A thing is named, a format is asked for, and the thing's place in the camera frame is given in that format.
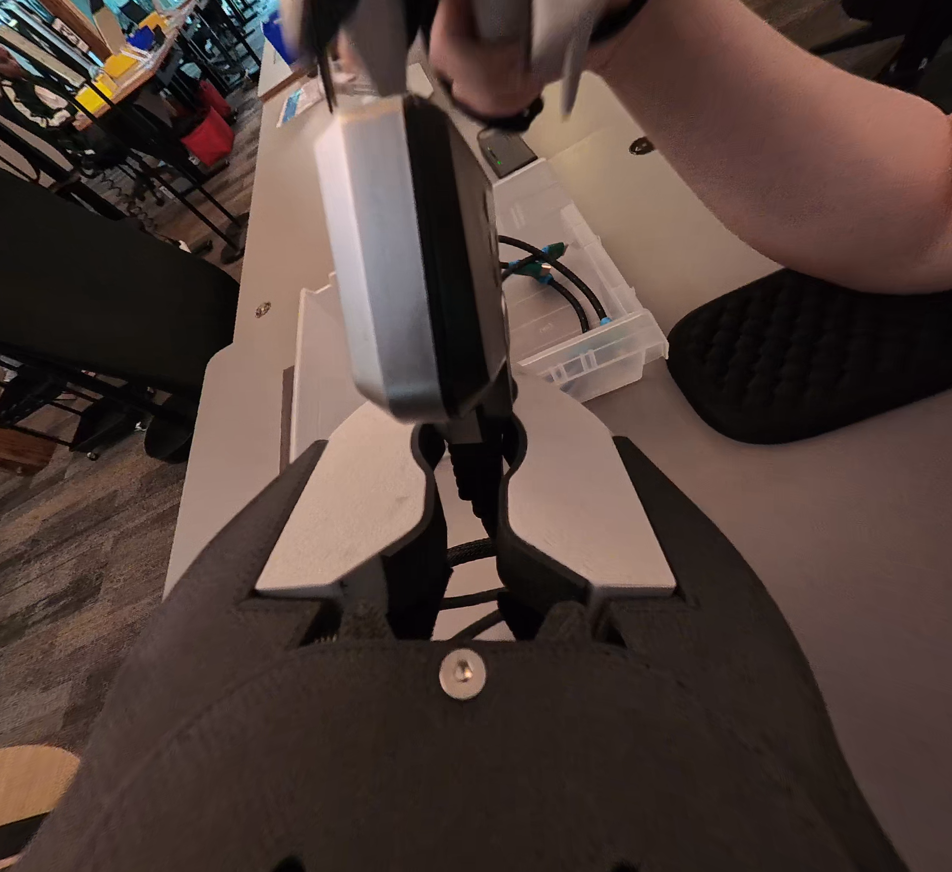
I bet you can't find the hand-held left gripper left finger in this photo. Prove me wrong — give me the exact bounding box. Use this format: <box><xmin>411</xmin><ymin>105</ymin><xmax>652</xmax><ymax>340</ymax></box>
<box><xmin>253</xmin><ymin>400</ymin><xmax>449</xmax><ymax>641</ymax></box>

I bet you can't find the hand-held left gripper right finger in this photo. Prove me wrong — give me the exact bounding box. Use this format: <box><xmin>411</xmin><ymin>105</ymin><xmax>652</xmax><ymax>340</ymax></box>
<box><xmin>495</xmin><ymin>375</ymin><xmax>678</xmax><ymax>641</ymax></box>

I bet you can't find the clear plastic bin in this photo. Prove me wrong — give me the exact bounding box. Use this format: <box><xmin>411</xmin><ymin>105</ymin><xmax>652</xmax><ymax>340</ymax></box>
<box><xmin>487</xmin><ymin>157</ymin><xmax>669</xmax><ymax>405</ymax></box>

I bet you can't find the black silver hdmi hub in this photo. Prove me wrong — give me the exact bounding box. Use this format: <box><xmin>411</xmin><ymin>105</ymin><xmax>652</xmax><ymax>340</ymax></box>
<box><xmin>312</xmin><ymin>95</ymin><xmax>518</xmax><ymax>639</ymax></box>

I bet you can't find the person's right forearm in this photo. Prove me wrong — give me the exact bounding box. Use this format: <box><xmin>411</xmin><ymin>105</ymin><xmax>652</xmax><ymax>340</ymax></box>
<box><xmin>584</xmin><ymin>0</ymin><xmax>952</xmax><ymax>294</ymax></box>

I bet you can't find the person's right hand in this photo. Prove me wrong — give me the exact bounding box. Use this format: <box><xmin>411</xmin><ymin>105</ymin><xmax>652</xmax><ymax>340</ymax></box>
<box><xmin>428</xmin><ymin>0</ymin><xmax>570</xmax><ymax>120</ymax></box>

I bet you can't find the blue white leaflet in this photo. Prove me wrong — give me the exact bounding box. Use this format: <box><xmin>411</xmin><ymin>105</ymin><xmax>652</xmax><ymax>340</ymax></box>
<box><xmin>275</xmin><ymin>85</ymin><xmax>330</xmax><ymax>129</ymax></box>

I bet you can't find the dark grey power adapter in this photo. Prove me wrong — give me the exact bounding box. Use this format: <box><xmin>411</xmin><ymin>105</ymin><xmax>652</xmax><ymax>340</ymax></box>
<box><xmin>476</xmin><ymin>127</ymin><xmax>538</xmax><ymax>180</ymax></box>

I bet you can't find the black office chair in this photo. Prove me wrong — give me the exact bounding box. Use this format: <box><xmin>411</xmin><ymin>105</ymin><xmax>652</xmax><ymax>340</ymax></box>
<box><xmin>0</xmin><ymin>169</ymin><xmax>240</xmax><ymax>464</ymax></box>

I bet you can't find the round wooden stool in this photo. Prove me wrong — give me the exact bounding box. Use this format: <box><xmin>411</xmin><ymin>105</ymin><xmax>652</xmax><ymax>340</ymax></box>
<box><xmin>0</xmin><ymin>744</ymin><xmax>81</xmax><ymax>854</ymax></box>

